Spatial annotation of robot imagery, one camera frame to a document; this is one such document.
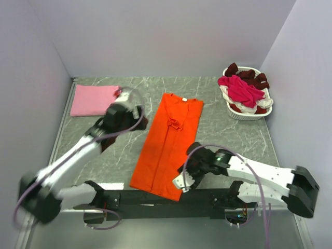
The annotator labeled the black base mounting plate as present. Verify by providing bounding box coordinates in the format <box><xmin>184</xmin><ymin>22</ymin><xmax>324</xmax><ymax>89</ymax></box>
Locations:
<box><xmin>72</xmin><ymin>188</ymin><xmax>258</xmax><ymax>224</ymax></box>

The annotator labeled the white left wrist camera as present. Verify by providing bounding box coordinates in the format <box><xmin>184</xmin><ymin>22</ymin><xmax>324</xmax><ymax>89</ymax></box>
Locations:
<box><xmin>114</xmin><ymin>89</ymin><xmax>134</xmax><ymax>111</ymax></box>

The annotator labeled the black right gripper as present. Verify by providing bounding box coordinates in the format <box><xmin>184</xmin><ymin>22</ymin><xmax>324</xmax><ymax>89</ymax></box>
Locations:
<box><xmin>177</xmin><ymin>157</ymin><xmax>210</xmax><ymax>190</ymax></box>

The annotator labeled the folded pink t shirt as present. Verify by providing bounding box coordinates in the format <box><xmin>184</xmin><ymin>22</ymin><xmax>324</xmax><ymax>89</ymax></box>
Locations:
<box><xmin>70</xmin><ymin>85</ymin><xmax>119</xmax><ymax>117</ymax></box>

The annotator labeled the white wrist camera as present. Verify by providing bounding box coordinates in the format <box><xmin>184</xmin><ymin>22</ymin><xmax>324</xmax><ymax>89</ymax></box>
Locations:
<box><xmin>114</xmin><ymin>89</ymin><xmax>134</xmax><ymax>111</ymax></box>
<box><xmin>172</xmin><ymin>171</ymin><xmax>195</xmax><ymax>193</ymax></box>

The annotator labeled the white laundry basket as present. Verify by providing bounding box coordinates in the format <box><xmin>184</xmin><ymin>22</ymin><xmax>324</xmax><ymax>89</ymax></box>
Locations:
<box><xmin>217</xmin><ymin>63</ymin><xmax>274</xmax><ymax>121</ymax></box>

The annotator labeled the aluminium frame rail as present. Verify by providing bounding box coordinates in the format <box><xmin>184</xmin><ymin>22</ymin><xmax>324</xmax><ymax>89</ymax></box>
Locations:
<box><xmin>26</xmin><ymin>189</ymin><xmax>302</xmax><ymax>212</ymax></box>

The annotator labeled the magenta t shirt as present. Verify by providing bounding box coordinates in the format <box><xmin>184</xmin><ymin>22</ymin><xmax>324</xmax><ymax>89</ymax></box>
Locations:
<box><xmin>217</xmin><ymin>75</ymin><xmax>265</xmax><ymax>108</ymax></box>

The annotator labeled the dark red t shirt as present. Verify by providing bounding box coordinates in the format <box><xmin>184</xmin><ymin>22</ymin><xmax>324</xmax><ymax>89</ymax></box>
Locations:
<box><xmin>223</xmin><ymin>63</ymin><xmax>270</xmax><ymax>90</ymax></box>

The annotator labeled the orange t shirt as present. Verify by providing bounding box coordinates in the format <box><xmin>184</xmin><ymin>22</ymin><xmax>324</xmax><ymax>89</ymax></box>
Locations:
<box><xmin>129</xmin><ymin>93</ymin><xmax>203</xmax><ymax>201</ymax></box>

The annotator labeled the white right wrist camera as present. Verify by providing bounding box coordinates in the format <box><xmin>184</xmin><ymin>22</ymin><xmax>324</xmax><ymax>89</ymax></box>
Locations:
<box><xmin>172</xmin><ymin>171</ymin><xmax>195</xmax><ymax>193</ymax></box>

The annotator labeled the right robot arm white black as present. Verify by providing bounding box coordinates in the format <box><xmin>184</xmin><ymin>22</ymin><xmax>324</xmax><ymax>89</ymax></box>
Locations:
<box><xmin>173</xmin><ymin>142</ymin><xmax>320</xmax><ymax>218</ymax></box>

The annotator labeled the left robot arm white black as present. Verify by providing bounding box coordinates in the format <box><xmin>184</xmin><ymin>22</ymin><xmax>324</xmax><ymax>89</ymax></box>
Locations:
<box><xmin>17</xmin><ymin>104</ymin><xmax>148</xmax><ymax>225</ymax></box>

